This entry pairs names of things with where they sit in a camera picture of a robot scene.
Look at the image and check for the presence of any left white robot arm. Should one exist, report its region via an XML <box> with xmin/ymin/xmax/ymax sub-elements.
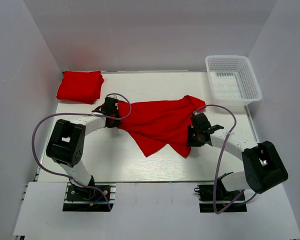
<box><xmin>46</xmin><ymin>96</ymin><xmax>121</xmax><ymax>187</ymax></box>

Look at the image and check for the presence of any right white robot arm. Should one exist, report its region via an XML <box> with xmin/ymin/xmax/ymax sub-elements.
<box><xmin>187</xmin><ymin>113</ymin><xmax>289</xmax><ymax>194</ymax></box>

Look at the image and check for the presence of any folded red t shirt stack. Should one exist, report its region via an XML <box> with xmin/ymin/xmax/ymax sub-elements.
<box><xmin>56</xmin><ymin>71</ymin><xmax>104</xmax><ymax>105</ymax></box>

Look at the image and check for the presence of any white plastic basket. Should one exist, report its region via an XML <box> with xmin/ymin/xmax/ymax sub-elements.
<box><xmin>205</xmin><ymin>55</ymin><xmax>262</xmax><ymax>107</ymax></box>

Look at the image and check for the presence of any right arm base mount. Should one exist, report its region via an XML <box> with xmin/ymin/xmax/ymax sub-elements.
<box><xmin>194</xmin><ymin>184</ymin><xmax>247</xmax><ymax>213</ymax></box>

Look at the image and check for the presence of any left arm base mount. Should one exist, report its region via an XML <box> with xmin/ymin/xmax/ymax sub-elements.
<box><xmin>62</xmin><ymin>183</ymin><xmax>116</xmax><ymax>212</ymax></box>

